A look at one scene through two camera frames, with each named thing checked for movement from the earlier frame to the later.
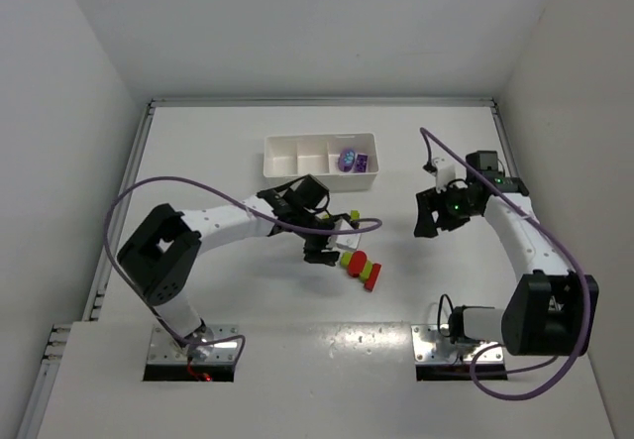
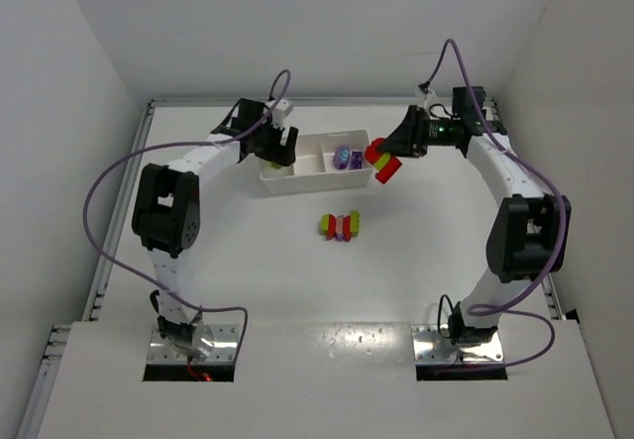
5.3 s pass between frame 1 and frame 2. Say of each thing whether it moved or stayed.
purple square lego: moved
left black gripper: moved
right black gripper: moved
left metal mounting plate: stayed
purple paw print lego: moved
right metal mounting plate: stayed
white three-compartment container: stayed
